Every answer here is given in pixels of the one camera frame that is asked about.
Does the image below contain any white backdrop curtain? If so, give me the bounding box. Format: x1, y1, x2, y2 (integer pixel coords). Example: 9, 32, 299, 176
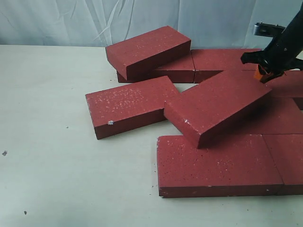
0, 0, 302, 49

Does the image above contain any white-speckled red brick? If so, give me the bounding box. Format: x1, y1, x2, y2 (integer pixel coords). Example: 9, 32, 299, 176
85, 76, 179, 140

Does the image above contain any middle row red brick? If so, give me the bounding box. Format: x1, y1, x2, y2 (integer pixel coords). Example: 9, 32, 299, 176
224, 96, 303, 136

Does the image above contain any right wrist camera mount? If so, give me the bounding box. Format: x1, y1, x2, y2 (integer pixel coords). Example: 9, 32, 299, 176
253, 22, 285, 37

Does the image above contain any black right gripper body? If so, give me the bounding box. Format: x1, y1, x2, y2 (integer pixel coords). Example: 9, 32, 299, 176
241, 7, 303, 83

